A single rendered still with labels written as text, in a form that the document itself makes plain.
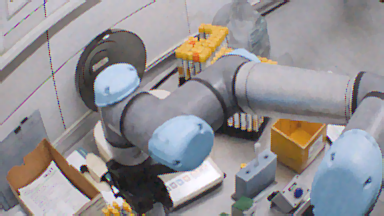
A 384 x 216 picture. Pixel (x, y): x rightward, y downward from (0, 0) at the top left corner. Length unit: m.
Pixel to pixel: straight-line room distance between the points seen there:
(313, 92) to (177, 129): 0.20
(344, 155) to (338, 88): 0.20
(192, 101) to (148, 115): 0.06
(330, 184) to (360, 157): 0.06
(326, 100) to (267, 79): 0.13
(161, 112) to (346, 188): 0.40
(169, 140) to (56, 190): 0.65
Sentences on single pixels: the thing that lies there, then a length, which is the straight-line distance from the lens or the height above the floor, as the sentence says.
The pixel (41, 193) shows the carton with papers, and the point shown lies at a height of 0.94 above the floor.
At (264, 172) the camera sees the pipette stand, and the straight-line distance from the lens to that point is 1.33.
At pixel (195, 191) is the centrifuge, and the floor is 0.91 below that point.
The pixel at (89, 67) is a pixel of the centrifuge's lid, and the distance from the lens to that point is 1.50.
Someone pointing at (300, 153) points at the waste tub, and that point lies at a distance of 1.37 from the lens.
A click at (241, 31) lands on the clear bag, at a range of 1.72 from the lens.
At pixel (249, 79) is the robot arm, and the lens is 0.84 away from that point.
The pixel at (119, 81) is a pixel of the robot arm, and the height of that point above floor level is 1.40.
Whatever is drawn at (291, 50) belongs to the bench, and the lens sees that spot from 1.84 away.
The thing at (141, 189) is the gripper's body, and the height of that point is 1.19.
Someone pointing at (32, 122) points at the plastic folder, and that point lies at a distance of 1.43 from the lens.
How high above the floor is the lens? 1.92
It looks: 40 degrees down
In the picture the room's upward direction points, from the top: 8 degrees counter-clockwise
